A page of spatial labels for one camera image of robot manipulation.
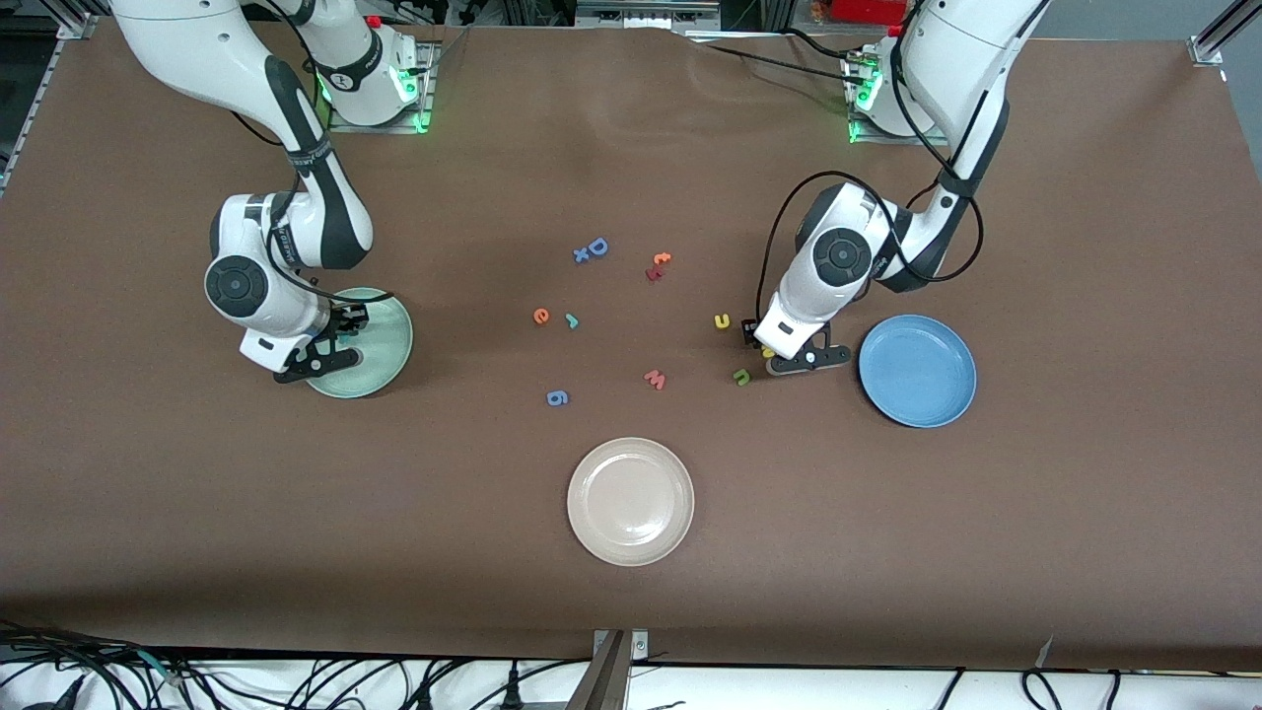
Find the aluminium frame corner profile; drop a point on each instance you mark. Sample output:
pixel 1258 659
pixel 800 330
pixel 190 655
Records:
pixel 1218 39

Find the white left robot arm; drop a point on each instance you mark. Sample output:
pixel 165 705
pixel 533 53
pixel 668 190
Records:
pixel 843 256

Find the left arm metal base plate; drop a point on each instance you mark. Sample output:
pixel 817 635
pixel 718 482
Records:
pixel 868 139

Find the white paper scrap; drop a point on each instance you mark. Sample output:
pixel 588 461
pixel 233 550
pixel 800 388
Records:
pixel 1045 651

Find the light green plate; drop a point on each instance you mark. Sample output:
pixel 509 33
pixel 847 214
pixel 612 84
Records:
pixel 392 340

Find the pink foam letter w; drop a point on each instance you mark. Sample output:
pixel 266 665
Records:
pixel 655 381

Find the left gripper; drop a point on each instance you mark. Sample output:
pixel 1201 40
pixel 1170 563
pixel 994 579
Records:
pixel 751 328

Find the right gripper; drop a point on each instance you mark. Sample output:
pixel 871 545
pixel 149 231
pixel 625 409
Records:
pixel 344 319

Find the grey metal equipment box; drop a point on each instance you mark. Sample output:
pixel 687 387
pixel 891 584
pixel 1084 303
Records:
pixel 611 12

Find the red box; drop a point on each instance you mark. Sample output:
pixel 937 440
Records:
pixel 868 10

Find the blue plate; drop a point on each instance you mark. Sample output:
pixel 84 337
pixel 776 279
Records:
pixel 917 371

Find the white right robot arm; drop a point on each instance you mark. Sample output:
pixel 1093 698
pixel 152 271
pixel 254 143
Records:
pixel 237 286

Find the blue foam letter D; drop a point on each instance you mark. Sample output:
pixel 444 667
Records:
pixel 592 247

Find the aluminium frame rail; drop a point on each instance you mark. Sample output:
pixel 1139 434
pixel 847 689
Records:
pixel 44 89

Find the small metal bracket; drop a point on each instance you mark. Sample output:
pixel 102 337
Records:
pixel 639 646

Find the beige plate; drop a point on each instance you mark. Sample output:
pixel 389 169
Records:
pixel 630 501

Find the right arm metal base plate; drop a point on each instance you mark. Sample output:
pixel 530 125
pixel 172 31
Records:
pixel 426 89

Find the aluminium profile leg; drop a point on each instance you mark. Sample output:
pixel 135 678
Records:
pixel 601 685

